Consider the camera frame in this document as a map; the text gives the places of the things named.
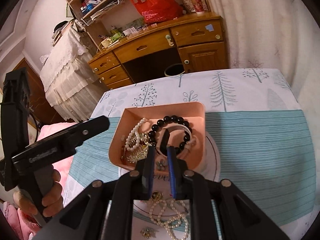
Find long pearl necklace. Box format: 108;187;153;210
147;197;190;240

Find dark wooden door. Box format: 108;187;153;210
14;58;64;125

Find black bead bracelet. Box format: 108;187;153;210
147;115;193;156

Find pink jewelry tray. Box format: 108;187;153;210
108;102;206;175

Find wooden bookshelf hutch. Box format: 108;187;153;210
53;0;181;53

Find white lace covered furniture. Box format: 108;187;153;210
40;20;107;122

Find smartwatch with pink band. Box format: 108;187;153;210
156;124;196;158

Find blue flower brooch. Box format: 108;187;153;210
156;158;168;171

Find pink quilt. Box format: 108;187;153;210
1;122;81;239

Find wooden desk with drawers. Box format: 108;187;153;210
88;12;229;89

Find white wire basket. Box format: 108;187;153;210
81;0;124;26

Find red white paper cup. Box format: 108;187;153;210
190;0;208;14

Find teal white tree tablecloth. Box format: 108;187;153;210
63;69;318;239

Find white floral curtain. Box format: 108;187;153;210
208;0;319;140

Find gold leaf brooch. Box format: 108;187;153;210
121;132;151;164

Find red plastic bag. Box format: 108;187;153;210
130;0;183;25

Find small gold earrings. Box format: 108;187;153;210
140;226;158;239

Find round white floral placemat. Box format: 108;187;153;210
133;132;220;224

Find person's left hand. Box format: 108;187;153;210
12;169;65;218

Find pearl bracelet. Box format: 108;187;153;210
124;117;148;152

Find gold round brooch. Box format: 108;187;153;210
150;191;163;202

